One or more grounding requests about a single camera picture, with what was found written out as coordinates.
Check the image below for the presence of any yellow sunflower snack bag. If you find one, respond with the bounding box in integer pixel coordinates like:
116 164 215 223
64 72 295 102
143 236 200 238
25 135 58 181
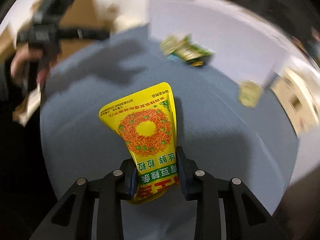
99 82 179 204

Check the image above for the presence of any person's left hand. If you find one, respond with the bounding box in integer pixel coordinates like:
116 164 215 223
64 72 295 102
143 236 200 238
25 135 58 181
10 45 57 87

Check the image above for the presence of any brown cardboard sheet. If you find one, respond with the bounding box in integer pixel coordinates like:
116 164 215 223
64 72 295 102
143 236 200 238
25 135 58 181
1 0 119 62

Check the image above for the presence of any clear jelly cup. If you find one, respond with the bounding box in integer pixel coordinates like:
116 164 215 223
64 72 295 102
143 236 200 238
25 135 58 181
238 80 263 108
159 35 178 56

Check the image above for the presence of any green pea snack packet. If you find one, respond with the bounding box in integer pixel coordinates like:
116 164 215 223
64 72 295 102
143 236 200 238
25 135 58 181
168 34 215 67

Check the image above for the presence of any yellow tissue pack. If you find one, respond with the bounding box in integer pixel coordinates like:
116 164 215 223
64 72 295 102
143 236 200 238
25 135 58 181
270 68 319 137

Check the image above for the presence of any white cardboard box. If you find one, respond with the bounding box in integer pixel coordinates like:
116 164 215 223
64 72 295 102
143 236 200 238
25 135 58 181
148 0 318 87

